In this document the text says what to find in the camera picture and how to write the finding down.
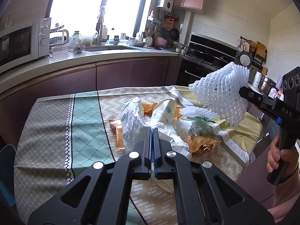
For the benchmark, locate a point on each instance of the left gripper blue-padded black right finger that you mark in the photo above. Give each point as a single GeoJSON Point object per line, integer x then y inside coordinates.
{"type": "Point", "coordinates": [203, 193]}

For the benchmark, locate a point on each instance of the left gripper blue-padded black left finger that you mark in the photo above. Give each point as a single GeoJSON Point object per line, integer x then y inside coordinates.
{"type": "Point", "coordinates": [101, 194]}

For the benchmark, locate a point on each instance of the white foam fruit net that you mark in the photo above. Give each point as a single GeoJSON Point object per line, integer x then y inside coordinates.
{"type": "Point", "coordinates": [218, 95]}

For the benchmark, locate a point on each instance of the gold foil snack wrapper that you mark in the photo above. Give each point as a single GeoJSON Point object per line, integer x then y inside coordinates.
{"type": "Point", "coordinates": [116, 125]}

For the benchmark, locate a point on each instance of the white paper towel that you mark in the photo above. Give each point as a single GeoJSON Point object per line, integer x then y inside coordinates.
{"type": "Point", "coordinates": [135, 128]}

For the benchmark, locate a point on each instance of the teal plastic trash bin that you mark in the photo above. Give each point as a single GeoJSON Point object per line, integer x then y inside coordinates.
{"type": "Point", "coordinates": [7, 174]}

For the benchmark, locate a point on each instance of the purple lower kitchen cabinets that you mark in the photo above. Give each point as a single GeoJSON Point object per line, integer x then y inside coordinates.
{"type": "Point", "coordinates": [143, 72]}

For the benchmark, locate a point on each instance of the person's right hand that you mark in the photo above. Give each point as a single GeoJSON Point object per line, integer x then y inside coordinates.
{"type": "Point", "coordinates": [291, 156]}

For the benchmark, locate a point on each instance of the stainless steel pot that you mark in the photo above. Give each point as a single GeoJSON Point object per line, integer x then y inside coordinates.
{"type": "Point", "coordinates": [266, 84]}

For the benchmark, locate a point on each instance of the crumpled gold foil wrapper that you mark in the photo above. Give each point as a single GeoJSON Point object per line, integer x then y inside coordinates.
{"type": "Point", "coordinates": [201, 144]}

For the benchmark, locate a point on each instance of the grey rice cooker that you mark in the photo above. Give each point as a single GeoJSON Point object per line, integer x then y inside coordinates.
{"type": "Point", "coordinates": [243, 58]}

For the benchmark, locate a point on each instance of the green clear plastic wrapper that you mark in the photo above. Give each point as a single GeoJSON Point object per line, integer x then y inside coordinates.
{"type": "Point", "coordinates": [201, 126]}

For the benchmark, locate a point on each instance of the patterned green beige tablecloth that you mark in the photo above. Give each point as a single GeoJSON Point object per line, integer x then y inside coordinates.
{"type": "Point", "coordinates": [65, 134]}

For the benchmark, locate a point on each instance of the black range hood stove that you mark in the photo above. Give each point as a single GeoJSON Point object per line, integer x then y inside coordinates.
{"type": "Point", "coordinates": [211, 51]}

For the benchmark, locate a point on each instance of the white paper cup blue dots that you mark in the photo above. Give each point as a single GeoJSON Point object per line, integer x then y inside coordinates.
{"type": "Point", "coordinates": [164, 111]}

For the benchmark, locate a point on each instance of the orange peel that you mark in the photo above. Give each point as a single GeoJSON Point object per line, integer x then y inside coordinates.
{"type": "Point", "coordinates": [148, 108]}

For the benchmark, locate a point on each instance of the black built-in oven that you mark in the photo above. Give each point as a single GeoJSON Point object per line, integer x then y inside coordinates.
{"type": "Point", "coordinates": [192, 70]}

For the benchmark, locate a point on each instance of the hanging black frying pan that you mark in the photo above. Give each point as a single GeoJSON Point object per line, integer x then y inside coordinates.
{"type": "Point", "coordinates": [174, 33]}

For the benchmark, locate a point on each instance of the small patterned ceramic bowl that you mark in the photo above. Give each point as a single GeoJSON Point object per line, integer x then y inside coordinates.
{"type": "Point", "coordinates": [79, 49]}

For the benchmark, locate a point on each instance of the glass electric kettle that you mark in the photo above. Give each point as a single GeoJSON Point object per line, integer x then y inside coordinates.
{"type": "Point", "coordinates": [58, 36]}

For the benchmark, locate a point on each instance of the chrome sink faucet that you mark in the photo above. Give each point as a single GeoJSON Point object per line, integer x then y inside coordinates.
{"type": "Point", "coordinates": [100, 25]}

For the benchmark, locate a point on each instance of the white microwave oven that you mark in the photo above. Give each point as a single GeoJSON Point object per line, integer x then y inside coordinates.
{"type": "Point", "coordinates": [24, 42]}

